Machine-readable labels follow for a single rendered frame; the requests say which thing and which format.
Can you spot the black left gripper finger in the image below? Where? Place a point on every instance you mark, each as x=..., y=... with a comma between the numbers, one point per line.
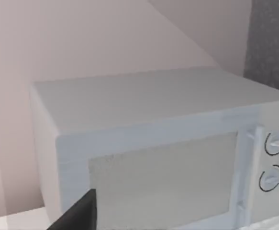
x=81, y=213

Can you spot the pale microwave door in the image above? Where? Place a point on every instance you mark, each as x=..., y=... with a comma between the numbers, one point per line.
x=163, y=177

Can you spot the pale microwave oven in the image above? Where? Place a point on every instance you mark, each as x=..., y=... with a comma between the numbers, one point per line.
x=153, y=115

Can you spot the pale microwave knob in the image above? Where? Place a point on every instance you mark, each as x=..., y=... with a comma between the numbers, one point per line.
x=271, y=178
x=277, y=141

